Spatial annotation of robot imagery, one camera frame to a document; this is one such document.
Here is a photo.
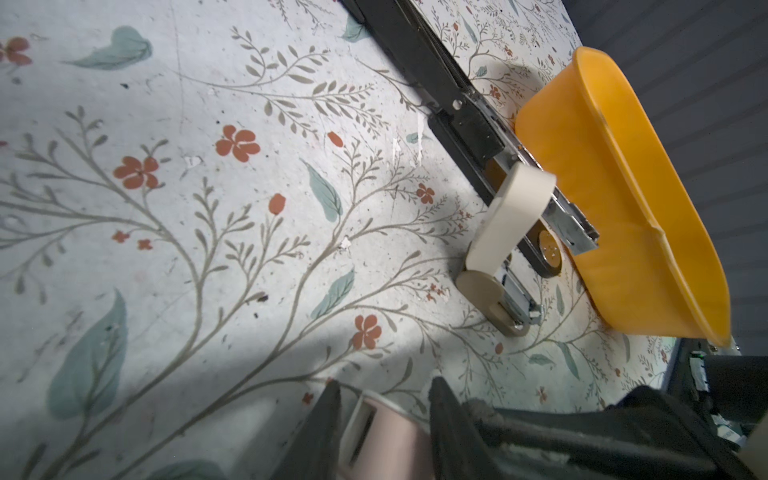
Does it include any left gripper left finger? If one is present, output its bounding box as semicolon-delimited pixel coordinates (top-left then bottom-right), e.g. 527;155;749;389
271;380;342;480

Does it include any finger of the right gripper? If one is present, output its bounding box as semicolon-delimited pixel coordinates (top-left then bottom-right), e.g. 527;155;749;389
462;386;756;479

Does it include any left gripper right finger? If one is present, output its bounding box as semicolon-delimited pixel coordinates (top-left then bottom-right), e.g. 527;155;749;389
428;377;510;479

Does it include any pink small stapler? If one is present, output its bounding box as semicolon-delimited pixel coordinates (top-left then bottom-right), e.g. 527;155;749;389
337;390;435;480

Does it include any yellow plastic tray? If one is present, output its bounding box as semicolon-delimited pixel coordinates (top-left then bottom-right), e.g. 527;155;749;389
515;47;732;347

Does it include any beige small stapler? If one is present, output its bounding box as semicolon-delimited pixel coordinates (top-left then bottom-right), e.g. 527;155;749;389
455;164;562;337

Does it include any black stapler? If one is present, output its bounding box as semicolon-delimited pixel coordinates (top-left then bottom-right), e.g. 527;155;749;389
343;1;599;278

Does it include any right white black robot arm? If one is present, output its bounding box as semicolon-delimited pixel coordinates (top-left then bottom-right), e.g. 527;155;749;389
463;340;767;479

